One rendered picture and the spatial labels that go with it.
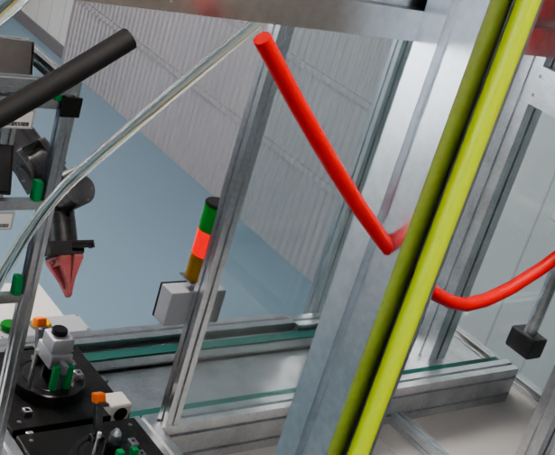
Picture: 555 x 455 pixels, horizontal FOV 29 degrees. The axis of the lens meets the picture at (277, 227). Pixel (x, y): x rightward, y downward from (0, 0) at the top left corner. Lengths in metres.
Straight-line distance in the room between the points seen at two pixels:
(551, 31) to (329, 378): 0.27
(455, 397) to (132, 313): 2.07
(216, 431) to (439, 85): 1.61
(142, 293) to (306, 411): 3.89
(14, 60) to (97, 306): 2.93
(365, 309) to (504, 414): 2.11
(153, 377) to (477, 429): 0.82
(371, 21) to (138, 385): 1.72
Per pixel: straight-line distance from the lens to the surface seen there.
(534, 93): 2.51
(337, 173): 0.60
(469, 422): 2.67
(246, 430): 2.23
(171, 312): 1.97
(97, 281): 4.62
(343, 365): 0.70
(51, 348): 2.03
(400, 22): 0.64
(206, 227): 1.91
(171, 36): 6.25
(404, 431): 2.51
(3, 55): 1.56
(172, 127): 6.18
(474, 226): 2.61
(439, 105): 0.63
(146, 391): 2.26
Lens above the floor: 2.12
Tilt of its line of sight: 22 degrees down
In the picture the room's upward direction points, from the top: 17 degrees clockwise
